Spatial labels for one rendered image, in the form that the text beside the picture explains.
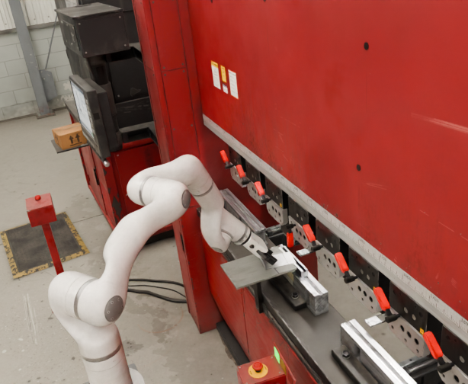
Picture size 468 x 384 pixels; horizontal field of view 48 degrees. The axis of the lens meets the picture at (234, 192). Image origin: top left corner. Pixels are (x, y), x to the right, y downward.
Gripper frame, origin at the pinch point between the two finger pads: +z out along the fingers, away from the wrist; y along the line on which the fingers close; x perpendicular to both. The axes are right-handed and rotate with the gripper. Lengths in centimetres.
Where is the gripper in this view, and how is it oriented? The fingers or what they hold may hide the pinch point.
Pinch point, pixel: (270, 256)
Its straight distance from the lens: 215.1
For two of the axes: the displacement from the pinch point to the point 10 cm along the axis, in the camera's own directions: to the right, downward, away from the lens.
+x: -6.8, 7.2, 1.7
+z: 7.0, 5.6, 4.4
